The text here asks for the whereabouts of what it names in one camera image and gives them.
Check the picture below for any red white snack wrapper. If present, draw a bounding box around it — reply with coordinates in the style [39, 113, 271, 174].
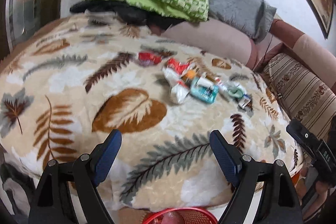
[162, 58, 196, 105]

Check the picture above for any purple pink wrapper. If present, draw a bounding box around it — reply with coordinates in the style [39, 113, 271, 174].
[161, 211, 185, 224]

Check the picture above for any red plastic trash basket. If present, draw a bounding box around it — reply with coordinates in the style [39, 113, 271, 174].
[142, 207, 218, 223]

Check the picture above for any person's right hand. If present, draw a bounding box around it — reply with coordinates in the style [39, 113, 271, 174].
[295, 166, 331, 221]

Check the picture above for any striped beige bolster cushion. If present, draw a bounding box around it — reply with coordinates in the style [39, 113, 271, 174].
[262, 53, 335, 141]

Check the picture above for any blue white small box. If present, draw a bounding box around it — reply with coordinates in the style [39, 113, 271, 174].
[238, 94, 253, 110]

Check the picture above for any white green crumpled carton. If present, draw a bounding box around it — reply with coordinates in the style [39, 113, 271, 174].
[226, 83, 246, 100]

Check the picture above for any leaf pattern fleece blanket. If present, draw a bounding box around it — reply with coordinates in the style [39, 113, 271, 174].
[1, 15, 303, 211]

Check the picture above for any pink brown headboard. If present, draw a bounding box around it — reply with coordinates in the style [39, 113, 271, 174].
[253, 19, 335, 92]

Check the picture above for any teal wet wipes pack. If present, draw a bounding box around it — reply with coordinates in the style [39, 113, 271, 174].
[190, 77, 219, 104]

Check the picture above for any pink pillow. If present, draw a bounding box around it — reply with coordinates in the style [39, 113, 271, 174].
[149, 19, 257, 69]

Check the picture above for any small red foil wrapper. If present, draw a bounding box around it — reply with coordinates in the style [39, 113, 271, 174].
[138, 52, 162, 67]

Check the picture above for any grey quilted pillow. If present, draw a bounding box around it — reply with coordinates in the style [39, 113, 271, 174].
[209, 0, 277, 44]

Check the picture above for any black garment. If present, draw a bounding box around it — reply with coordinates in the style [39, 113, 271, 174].
[70, 0, 185, 31]

